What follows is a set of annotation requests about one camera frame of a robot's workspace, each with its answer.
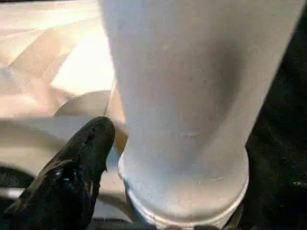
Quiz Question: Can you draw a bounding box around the white plastic table top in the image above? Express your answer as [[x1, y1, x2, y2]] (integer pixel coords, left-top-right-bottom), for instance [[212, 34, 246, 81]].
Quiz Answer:
[[0, 0, 129, 218]]

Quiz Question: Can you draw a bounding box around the black plastic mat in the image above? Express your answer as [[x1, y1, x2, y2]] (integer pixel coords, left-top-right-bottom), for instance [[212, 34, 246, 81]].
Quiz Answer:
[[0, 21, 307, 230]]

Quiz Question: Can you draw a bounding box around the white plastic table leg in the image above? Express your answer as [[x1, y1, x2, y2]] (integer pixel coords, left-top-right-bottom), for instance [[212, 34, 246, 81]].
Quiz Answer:
[[97, 0, 301, 230]]

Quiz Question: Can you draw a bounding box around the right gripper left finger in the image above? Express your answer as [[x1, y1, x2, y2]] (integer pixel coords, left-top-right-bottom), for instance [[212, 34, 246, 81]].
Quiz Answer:
[[0, 116, 116, 230]]

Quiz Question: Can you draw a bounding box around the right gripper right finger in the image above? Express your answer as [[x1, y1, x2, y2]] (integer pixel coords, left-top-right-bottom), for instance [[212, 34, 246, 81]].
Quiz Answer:
[[239, 143, 307, 230]]

